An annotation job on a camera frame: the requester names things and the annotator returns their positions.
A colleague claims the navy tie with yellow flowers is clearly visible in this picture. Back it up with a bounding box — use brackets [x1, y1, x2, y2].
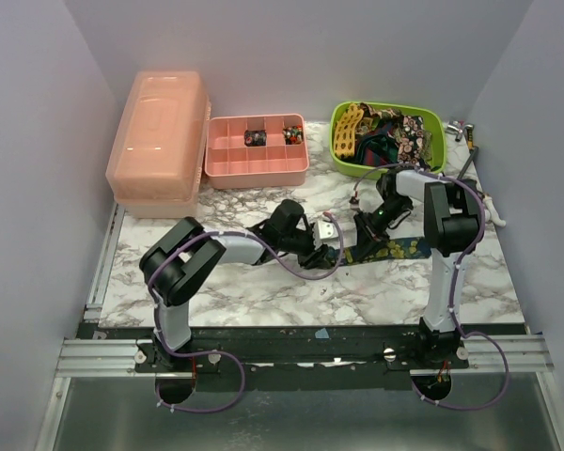
[324, 237, 431, 269]

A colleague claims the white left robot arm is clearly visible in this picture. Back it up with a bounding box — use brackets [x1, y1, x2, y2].
[139, 199, 345, 371]

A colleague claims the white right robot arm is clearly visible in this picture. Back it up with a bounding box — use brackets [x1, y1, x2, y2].
[353, 167, 485, 368]

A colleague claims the green navy red striped tie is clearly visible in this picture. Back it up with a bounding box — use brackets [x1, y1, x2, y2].
[355, 134, 399, 167]

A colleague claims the green plastic bin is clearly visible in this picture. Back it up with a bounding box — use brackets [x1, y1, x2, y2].
[329, 101, 447, 177]

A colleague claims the pink compartment tray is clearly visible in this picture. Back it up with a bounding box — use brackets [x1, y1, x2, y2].
[204, 114, 310, 190]

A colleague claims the rolled colourful tie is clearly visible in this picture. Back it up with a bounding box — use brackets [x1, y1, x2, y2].
[282, 125, 304, 146]

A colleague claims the yellow tie with beetles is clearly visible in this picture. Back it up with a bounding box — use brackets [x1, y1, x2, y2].
[333, 103, 364, 160]

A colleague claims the rolled dark floral tie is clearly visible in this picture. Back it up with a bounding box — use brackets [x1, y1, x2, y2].
[243, 130, 267, 147]

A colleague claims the white plastic fitting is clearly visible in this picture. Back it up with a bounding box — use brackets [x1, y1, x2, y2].
[482, 194, 507, 227]

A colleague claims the grey metal clamp tool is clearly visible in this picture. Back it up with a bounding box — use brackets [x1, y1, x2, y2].
[457, 147, 479, 179]

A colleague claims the pink translucent storage box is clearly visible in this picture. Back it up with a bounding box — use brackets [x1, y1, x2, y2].
[106, 71, 211, 219]

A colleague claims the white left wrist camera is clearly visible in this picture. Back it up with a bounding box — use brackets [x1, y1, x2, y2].
[312, 220, 339, 248]

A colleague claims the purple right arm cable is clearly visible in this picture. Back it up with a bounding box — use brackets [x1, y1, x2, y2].
[350, 163, 511, 411]

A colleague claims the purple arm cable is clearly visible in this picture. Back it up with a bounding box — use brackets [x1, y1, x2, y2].
[350, 163, 511, 411]
[148, 213, 347, 414]

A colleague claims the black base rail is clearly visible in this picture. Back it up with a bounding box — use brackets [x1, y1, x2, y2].
[73, 323, 527, 392]

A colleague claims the aluminium extrusion rail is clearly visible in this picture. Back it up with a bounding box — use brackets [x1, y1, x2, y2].
[55, 334, 554, 379]

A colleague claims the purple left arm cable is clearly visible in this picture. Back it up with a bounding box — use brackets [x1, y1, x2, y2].
[148, 213, 347, 414]

